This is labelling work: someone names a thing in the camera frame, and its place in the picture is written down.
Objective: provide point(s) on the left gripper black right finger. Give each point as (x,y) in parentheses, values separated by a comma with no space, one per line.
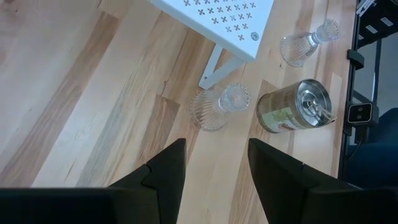
(276,177)

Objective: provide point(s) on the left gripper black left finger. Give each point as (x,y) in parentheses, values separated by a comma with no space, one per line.
(169,174)

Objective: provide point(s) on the clear glass candle holder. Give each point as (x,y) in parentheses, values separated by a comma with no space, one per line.
(211,109)
(297,46)

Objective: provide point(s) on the ribbed metal tin can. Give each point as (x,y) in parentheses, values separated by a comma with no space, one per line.
(289,105)

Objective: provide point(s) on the white paper tag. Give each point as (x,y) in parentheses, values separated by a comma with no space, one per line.
(328,114)

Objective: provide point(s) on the white perforated metal shelf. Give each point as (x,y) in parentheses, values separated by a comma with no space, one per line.
(224,25)

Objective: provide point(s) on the black rack with labels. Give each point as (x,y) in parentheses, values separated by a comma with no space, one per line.
(377,21)

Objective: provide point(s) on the small black table-edge camera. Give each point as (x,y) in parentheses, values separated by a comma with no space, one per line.
(360,113)

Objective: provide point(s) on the black rail clamp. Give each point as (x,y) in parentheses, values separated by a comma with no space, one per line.
(356,59)

